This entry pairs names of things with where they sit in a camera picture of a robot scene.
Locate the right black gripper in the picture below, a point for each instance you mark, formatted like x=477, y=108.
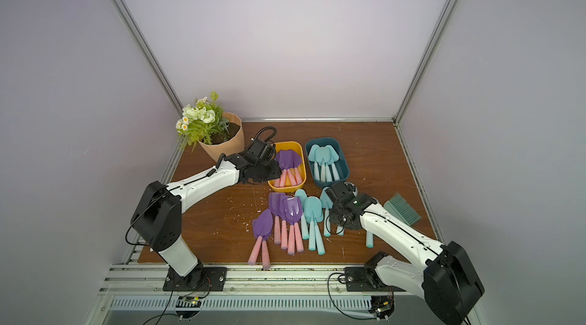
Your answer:
x=336, y=214

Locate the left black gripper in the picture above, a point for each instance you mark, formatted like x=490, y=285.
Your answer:
x=276, y=171

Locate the purple shovel pink handle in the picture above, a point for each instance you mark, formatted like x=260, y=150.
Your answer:
x=266, y=264
x=290, y=213
x=295, y=162
x=283, y=178
x=289, y=161
x=262, y=230
x=274, y=200

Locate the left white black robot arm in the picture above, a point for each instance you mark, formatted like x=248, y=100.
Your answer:
x=159, y=215

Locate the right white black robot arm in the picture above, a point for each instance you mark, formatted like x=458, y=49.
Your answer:
x=441, y=274

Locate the yellow storage box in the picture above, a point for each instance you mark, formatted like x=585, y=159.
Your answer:
x=290, y=145

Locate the dark teal storage box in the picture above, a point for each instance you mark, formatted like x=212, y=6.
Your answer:
x=342, y=164

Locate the terracotta flower pot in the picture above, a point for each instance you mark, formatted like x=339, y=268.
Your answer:
x=235, y=145

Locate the white flowers green plant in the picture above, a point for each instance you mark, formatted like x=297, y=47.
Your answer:
x=204, y=122

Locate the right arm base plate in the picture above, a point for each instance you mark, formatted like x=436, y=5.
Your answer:
x=358, y=279

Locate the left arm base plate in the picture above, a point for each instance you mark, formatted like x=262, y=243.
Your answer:
x=202, y=278

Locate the aluminium front rail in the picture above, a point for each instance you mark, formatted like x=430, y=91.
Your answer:
x=148, y=279

